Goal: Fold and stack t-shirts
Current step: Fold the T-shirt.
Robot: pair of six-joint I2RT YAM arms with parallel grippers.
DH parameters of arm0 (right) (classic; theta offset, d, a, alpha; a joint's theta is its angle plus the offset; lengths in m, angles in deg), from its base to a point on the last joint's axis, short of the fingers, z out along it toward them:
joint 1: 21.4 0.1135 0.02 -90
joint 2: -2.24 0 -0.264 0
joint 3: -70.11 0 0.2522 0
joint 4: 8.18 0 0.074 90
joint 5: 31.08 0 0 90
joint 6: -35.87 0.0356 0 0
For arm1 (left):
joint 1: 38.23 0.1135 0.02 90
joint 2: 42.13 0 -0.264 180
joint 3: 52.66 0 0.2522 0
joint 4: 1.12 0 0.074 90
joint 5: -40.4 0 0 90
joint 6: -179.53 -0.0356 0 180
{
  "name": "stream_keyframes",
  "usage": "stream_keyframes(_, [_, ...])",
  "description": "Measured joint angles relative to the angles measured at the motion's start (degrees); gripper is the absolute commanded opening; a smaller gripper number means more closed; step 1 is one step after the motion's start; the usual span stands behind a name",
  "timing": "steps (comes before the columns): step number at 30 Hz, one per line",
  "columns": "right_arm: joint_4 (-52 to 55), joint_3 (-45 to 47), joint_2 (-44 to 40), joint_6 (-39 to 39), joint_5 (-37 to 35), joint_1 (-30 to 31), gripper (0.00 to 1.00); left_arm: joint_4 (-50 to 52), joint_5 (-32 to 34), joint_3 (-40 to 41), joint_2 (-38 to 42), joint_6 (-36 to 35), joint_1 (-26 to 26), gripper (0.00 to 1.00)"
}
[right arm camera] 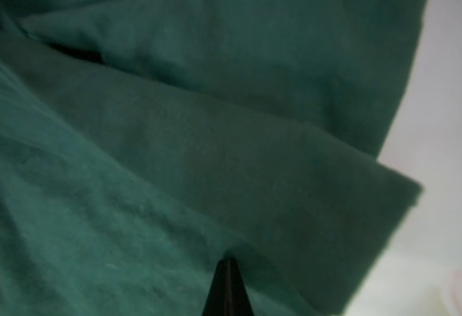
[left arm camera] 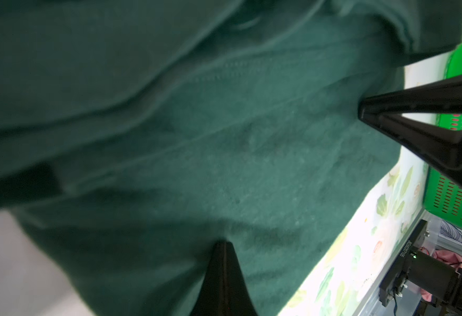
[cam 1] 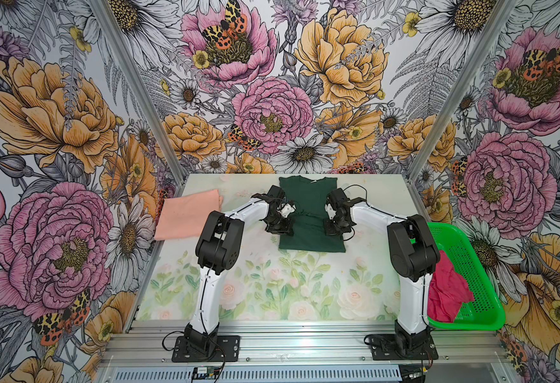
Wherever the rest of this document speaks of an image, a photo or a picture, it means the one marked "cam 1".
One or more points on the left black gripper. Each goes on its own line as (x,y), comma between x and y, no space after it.
(285,230)

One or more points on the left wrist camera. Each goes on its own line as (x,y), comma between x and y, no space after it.
(287,210)

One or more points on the green plastic laundry basket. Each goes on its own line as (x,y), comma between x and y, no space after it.
(485,312)

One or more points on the aluminium mounting rail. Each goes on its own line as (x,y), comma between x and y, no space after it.
(304,351)

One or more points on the dark green t-shirt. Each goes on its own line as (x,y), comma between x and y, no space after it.
(308,226)

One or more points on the small green circuit board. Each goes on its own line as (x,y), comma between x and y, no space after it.
(206,373)

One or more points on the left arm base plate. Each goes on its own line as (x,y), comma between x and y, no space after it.
(226,350)

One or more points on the aluminium frame post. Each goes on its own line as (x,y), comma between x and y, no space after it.
(110,28)
(499,17)

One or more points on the magenta t-shirt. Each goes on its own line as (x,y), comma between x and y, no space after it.
(448,291)

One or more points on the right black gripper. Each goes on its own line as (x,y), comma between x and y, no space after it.
(329,230)

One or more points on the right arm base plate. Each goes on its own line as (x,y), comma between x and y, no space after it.
(383,347)

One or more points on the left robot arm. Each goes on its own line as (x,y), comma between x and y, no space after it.
(217,251)

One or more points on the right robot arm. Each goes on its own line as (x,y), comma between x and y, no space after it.
(413,255)

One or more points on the folded peach t-shirt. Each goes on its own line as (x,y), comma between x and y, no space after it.
(185,216)

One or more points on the right aluminium frame post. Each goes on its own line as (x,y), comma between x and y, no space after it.
(499,17)

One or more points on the left aluminium frame post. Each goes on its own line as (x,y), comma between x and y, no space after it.
(110,28)

